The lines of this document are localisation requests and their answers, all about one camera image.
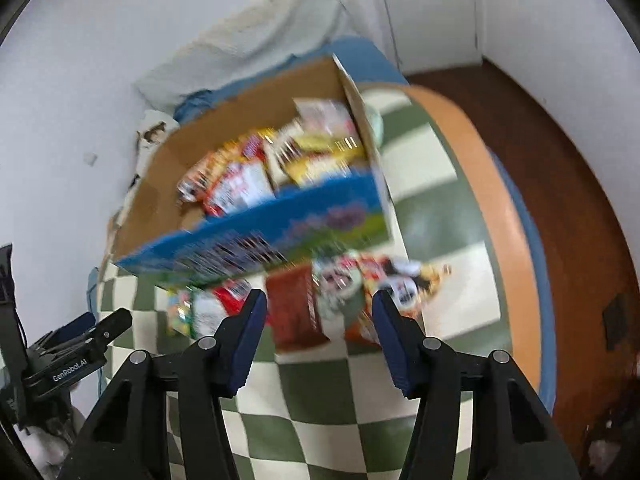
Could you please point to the dark red snack packet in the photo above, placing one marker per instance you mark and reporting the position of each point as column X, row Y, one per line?
column 292, row 310

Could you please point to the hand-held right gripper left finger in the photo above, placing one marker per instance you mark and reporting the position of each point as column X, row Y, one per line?
column 245, row 345

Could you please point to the green white checkered mat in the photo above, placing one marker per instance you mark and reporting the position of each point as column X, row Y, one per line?
column 430, row 210

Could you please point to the clear yellow bread packet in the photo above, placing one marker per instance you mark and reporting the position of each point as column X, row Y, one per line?
column 325, row 115

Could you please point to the white red label packet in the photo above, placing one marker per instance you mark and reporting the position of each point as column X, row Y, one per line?
column 240, row 187

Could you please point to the orange brown panda packet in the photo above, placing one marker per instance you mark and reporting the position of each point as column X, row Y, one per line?
column 250, row 145

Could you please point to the yellow panda snack packet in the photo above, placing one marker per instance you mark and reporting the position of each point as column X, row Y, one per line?
column 320, row 165

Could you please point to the colourful candy ball bag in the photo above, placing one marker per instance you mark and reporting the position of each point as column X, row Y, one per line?
column 180, row 312

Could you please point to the white chocolate stick box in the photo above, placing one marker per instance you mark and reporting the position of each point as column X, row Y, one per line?
column 282, row 152

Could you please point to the small white panda packet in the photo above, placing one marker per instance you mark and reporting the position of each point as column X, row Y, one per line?
column 335, row 285

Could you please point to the grey quilted pillow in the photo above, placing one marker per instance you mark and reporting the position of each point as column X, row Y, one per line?
column 250, row 55

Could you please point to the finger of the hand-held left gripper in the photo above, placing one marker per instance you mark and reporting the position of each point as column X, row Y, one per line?
column 75, row 325
column 107, row 327

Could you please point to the blue printed cardboard box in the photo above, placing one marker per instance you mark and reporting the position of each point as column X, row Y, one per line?
column 310, row 225

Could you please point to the grey fleece trousers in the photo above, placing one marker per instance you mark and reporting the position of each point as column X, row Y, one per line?
column 50, row 452

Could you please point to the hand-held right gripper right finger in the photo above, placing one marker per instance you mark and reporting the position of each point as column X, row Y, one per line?
column 395, row 345

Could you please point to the bear print pillow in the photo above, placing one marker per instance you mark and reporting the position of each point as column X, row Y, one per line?
column 150, row 130

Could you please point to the white wall switch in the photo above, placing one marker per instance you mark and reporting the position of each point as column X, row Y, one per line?
column 90, row 159

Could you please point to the orange beige panda packet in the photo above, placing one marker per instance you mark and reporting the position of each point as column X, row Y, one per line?
column 410, row 280

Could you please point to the red triangular snack packet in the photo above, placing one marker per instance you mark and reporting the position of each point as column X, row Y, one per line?
column 232, row 295

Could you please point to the white door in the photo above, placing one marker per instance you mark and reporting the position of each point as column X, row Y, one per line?
column 435, row 10

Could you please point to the white snack packet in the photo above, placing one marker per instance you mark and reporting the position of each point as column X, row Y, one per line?
column 205, row 315

